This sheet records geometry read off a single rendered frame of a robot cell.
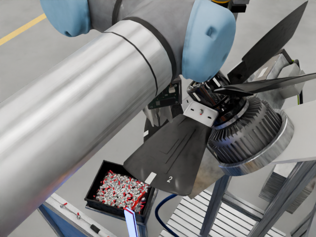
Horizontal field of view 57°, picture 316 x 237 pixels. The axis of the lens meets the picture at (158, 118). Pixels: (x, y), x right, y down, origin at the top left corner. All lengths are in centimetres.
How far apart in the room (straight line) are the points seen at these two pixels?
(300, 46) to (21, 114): 331
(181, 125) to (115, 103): 61
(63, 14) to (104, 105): 16
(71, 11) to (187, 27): 13
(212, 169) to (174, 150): 22
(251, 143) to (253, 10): 308
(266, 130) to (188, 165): 26
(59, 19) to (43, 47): 295
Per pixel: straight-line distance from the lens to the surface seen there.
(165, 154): 78
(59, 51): 321
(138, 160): 80
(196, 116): 85
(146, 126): 113
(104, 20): 33
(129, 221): 73
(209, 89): 85
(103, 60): 23
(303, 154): 85
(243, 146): 89
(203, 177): 96
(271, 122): 90
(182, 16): 28
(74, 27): 35
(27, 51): 331
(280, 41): 102
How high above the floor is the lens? 182
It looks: 50 degrees down
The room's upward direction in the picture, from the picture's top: straight up
